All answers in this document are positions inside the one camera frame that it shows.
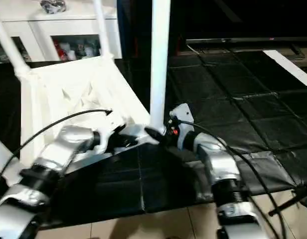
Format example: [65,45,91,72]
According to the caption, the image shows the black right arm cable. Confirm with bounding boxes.
[169,119,289,239]

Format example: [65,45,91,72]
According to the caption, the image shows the black metal bar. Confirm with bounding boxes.
[186,36,307,46]

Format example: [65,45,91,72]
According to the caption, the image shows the white plastic table top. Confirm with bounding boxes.
[16,56,166,186]

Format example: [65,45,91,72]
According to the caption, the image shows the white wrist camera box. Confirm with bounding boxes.
[168,103,195,150]
[94,121,128,152]

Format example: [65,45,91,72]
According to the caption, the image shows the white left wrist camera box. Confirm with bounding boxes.
[94,121,128,152]

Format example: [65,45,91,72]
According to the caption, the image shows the crumpled silver object on cabinet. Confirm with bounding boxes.
[40,0,67,14]

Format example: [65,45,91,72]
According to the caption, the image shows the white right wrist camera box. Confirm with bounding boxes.
[168,103,195,150]

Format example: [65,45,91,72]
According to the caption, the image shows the white plastic table leg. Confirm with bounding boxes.
[0,134,23,186]
[92,0,115,61]
[0,10,30,78]
[149,0,172,133]

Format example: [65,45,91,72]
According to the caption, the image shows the black work mat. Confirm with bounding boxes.
[0,50,307,227]

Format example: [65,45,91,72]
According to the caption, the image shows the white glass-door cabinet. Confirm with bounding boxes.
[0,0,122,64]

